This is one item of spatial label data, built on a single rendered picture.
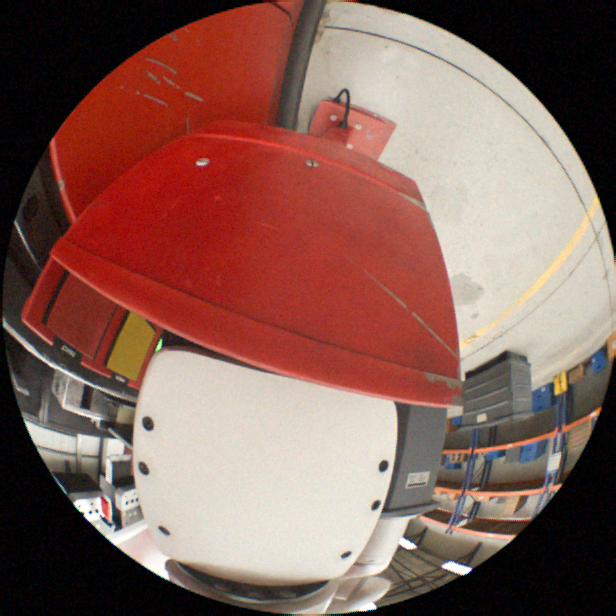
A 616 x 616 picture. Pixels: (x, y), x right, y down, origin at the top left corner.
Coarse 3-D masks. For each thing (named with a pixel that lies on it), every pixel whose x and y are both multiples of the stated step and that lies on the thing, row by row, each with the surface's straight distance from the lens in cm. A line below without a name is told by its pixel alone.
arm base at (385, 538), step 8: (424, 512) 57; (384, 520) 55; (392, 520) 55; (400, 520) 56; (408, 520) 60; (376, 528) 56; (384, 528) 56; (392, 528) 57; (400, 528) 58; (376, 536) 57; (384, 536) 57; (392, 536) 58; (400, 536) 61; (368, 544) 59; (376, 544) 59; (384, 544) 59; (392, 544) 60; (368, 552) 60; (376, 552) 60; (384, 552) 61; (392, 552) 64; (360, 560) 62; (368, 560) 62; (376, 560) 62; (384, 560) 64
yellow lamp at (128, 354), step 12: (132, 312) 15; (132, 324) 16; (144, 324) 17; (120, 336) 15; (132, 336) 16; (144, 336) 18; (120, 348) 16; (132, 348) 17; (144, 348) 18; (120, 360) 16; (132, 360) 17; (120, 372) 16; (132, 372) 18
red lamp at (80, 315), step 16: (64, 288) 11; (80, 288) 11; (64, 304) 11; (80, 304) 12; (96, 304) 13; (112, 304) 14; (48, 320) 11; (64, 320) 11; (80, 320) 12; (96, 320) 13; (64, 336) 12; (80, 336) 12; (96, 336) 13
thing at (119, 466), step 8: (112, 456) 62; (120, 456) 65; (128, 456) 68; (112, 464) 62; (120, 464) 64; (128, 464) 67; (112, 472) 63; (120, 472) 66; (128, 472) 69; (112, 480) 65; (120, 480) 67; (128, 480) 71
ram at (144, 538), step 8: (112, 520) 76; (144, 520) 84; (120, 528) 74; (128, 528) 77; (112, 536) 72; (136, 536) 84; (144, 536) 90; (120, 544) 78; (128, 544) 82; (136, 544) 87; (144, 544) 93; (152, 544) 100; (128, 552) 85; (136, 552) 90; (144, 552) 97; (152, 552) 104; (160, 552) 113; (136, 560) 94; (144, 560) 101; (152, 560) 108; (160, 560) 118; (152, 568) 113; (160, 568) 124
